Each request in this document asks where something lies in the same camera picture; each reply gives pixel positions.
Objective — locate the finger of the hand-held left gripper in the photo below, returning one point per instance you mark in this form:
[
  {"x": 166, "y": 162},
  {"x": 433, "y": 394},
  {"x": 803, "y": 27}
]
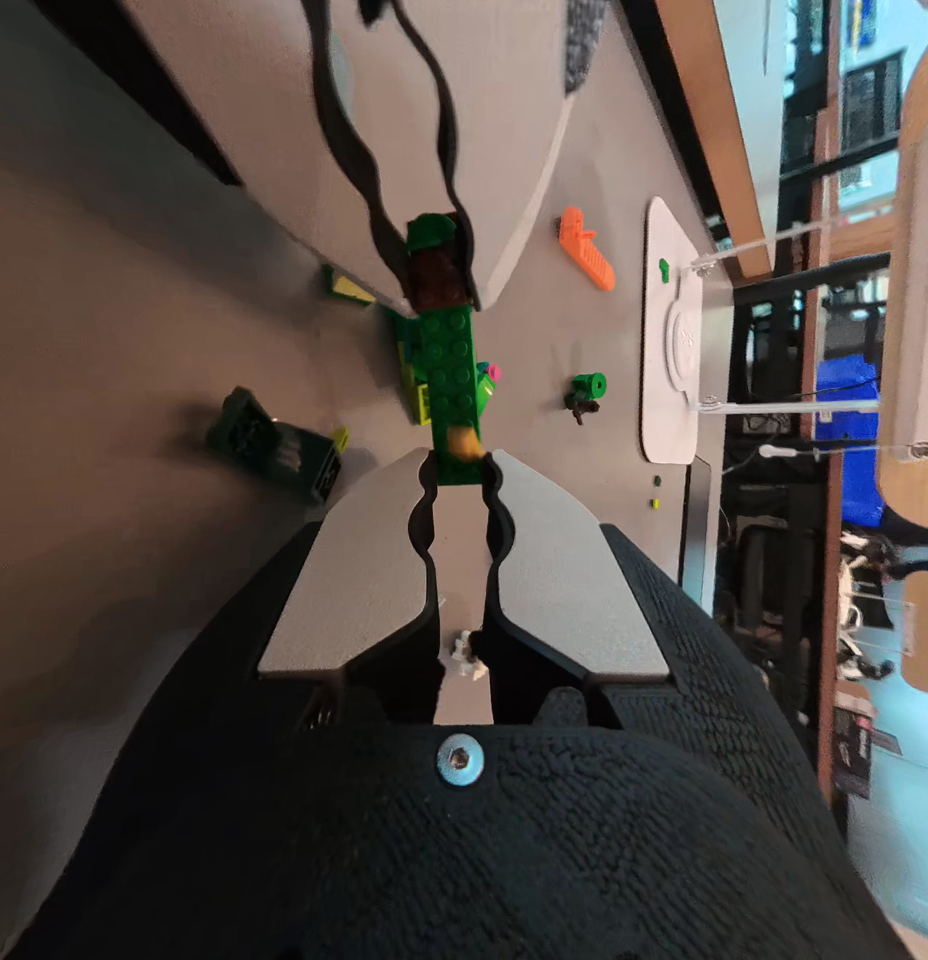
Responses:
[
  {"x": 231, "y": 112},
  {"x": 509, "y": 112}
]

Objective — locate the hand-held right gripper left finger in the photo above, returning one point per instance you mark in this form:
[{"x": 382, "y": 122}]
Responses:
[{"x": 351, "y": 592}]

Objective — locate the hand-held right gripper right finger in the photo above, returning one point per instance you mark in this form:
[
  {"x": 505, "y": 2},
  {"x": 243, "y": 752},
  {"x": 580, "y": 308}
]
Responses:
[{"x": 576, "y": 592}]

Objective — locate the dark green lego build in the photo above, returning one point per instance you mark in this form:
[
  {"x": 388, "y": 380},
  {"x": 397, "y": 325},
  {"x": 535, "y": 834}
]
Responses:
[{"x": 276, "y": 442}]

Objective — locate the small tan lego piece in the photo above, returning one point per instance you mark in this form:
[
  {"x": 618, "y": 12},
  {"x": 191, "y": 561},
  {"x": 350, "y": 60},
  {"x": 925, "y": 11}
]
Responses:
[{"x": 464, "y": 442}]

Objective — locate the small green yellow lego piece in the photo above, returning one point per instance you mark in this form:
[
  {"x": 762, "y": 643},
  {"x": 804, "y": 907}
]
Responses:
[{"x": 351, "y": 289}]

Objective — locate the long green lego plate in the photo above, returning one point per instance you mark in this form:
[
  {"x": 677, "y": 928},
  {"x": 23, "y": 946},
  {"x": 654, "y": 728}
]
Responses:
[{"x": 445, "y": 360}]

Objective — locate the green round brown lego piece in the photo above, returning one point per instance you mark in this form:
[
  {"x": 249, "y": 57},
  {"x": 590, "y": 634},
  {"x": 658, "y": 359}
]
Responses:
[{"x": 587, "y": 390}]

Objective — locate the orange brick separator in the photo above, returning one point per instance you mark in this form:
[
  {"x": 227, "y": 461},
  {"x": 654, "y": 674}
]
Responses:
[{"x": 584, "y": 251}]

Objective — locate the wooden desk lamp white base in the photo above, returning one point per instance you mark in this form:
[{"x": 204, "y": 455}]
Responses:
[{"x": 658, "y": 375}]

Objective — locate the blue storage bin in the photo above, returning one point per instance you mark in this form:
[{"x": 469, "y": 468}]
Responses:
[{"x": 846, "y": 435}]

